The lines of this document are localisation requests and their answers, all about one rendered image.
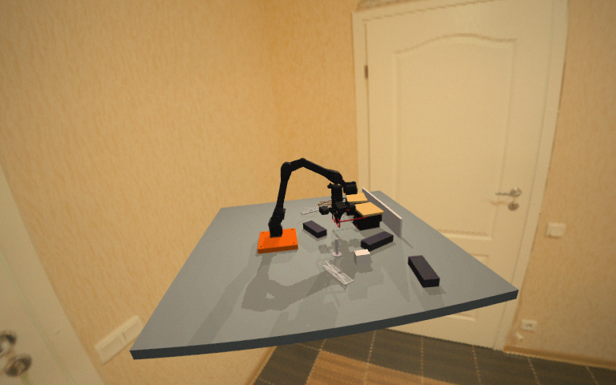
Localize white flat panel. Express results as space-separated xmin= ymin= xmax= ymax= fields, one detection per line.
xmin=363 ymin=188 xmax=403 ymax=238

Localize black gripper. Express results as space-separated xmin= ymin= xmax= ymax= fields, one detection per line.
xmin=319 ymin=196 xmax=356 ymax=224

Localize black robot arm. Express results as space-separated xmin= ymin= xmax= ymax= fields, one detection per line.
xmin=268 ymin=158 xmax=358 ymax=238

